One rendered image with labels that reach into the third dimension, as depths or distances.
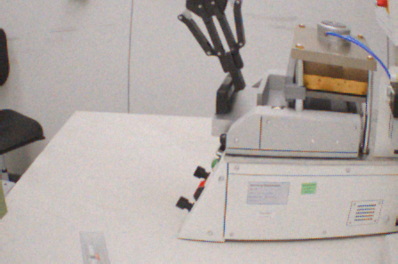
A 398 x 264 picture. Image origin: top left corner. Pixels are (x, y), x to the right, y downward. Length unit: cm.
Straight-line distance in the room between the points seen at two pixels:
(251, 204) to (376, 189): 26
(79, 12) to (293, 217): 188
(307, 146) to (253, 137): 10
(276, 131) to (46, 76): 196
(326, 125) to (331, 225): 20
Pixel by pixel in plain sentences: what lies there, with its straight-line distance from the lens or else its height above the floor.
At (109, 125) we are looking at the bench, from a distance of 183.
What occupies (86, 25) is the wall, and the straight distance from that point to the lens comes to 281.
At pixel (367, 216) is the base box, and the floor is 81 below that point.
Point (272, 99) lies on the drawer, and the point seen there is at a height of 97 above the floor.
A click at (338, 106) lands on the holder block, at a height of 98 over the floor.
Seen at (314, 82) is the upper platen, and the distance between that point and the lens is 113.
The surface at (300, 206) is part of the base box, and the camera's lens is 113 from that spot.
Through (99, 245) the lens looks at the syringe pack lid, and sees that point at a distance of 111.
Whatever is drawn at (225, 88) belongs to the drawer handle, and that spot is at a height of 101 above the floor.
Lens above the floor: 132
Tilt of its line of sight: 17 degrees down
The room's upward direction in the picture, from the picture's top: 1 degrees clockwise
